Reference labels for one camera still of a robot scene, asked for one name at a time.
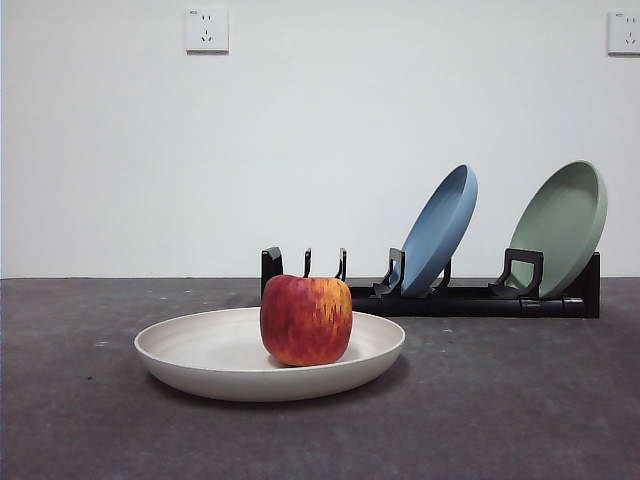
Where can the red yellow apple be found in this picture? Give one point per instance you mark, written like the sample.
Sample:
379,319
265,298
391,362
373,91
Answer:
305,320

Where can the cream yellow round plate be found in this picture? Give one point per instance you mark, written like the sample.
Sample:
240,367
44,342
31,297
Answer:
200,355

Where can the blue round plate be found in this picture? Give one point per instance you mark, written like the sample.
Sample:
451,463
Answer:
440,235

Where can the black plate rack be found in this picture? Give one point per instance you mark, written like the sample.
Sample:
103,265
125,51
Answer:
450,305

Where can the green round plate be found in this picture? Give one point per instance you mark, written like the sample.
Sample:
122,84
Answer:
555,225

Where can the white wall socket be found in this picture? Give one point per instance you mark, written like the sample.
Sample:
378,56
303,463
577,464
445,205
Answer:
625,33
207,30

